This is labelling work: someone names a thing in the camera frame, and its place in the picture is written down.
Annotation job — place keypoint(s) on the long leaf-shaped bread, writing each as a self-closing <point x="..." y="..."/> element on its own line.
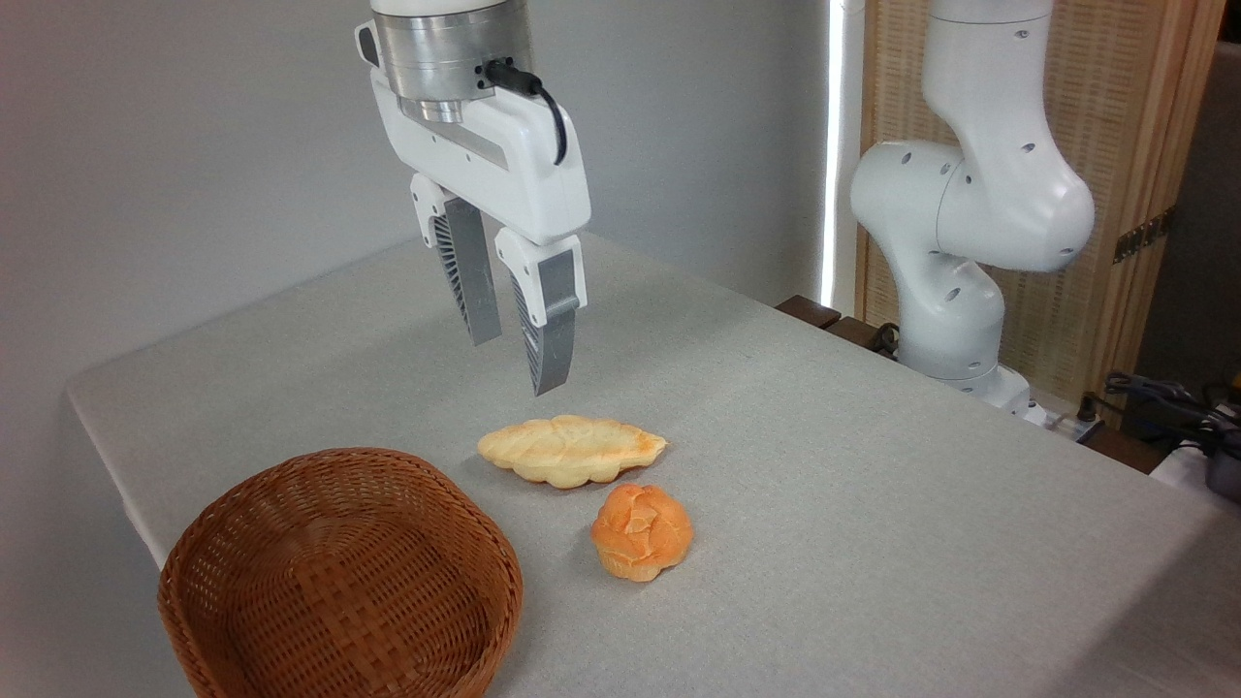
<point x="572" y="451"/>

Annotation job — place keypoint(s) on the brown wicker basket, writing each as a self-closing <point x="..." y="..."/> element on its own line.
<point x="339" y="582"/>

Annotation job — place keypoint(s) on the silver metal wrist flange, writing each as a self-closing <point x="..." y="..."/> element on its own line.
<point x="436" y="48"/>

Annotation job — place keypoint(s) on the wooden rattan folding screen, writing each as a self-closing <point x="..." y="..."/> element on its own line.
<point x="1105" y="116"/>

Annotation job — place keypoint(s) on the round bread roll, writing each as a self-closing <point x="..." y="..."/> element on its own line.
<point x="642" y="533"/>

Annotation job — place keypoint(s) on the grey tablecloth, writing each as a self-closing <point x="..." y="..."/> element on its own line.
<point x="873" y="562"/>

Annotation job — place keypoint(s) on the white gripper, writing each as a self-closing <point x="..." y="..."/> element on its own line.
<point x="524" y="174"/>

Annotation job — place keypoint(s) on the dark brown wooden bench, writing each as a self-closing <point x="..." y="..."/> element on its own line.
<point x="810" y="310"/>

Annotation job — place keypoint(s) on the white vertical window strip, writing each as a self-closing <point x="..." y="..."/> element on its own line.
<point x="845" y="145"/>

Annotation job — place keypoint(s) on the dark metal screen hinge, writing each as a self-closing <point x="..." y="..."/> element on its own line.
<point x="1139" y="236"/>

